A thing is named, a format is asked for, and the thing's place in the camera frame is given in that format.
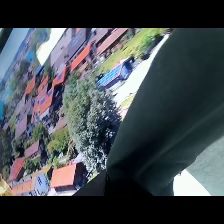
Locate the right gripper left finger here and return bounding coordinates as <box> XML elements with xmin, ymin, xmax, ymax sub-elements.
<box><xmin>74</xmin><ymin>170</ymin><xmax>108</xmax><ymax>197</ymax></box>

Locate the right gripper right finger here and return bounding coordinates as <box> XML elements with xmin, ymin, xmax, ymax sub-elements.
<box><xmin>106</xmin><ymin>179</ymin><xmax>155</xmax><ymax>197</ymax></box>

